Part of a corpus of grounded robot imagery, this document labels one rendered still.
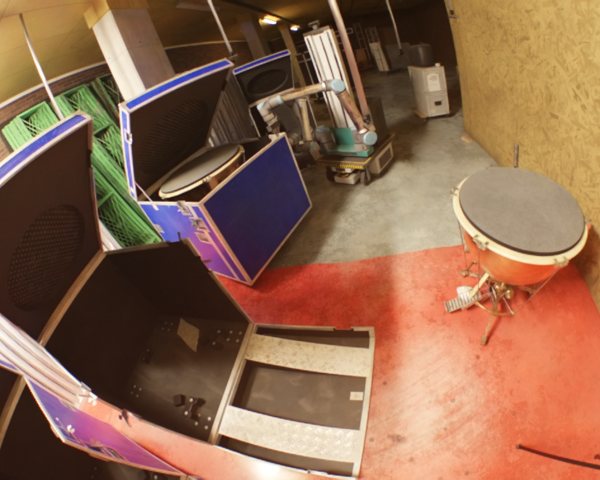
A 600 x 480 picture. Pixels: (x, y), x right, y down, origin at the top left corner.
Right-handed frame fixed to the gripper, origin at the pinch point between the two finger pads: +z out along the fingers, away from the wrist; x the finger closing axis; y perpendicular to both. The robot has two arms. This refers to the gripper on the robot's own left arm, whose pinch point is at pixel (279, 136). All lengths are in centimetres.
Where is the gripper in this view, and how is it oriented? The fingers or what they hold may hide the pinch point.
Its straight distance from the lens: 235.3
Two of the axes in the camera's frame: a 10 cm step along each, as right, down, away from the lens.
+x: -4.9, 6.7, -5.6
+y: -7.5, 0.1, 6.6
